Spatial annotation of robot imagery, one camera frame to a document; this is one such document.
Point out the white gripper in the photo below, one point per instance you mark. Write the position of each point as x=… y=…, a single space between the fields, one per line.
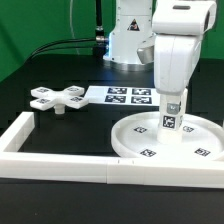
x=179 y=26

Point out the white round table top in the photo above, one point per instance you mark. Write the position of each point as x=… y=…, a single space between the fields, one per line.
x=136 y=137

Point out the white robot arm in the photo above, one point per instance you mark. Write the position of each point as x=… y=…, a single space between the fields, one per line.
x=132 y=41

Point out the white marker tag sheet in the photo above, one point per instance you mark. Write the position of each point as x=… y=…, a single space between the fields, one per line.
x=122 y=95

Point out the black vertical pole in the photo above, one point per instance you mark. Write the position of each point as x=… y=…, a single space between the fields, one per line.
x=99 y=48

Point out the white cross-shaped table base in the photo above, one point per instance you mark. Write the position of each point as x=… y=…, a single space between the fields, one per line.
x=46 y=98

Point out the white U-shaped fence frame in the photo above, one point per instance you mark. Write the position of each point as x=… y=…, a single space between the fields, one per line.
x=99 y=169

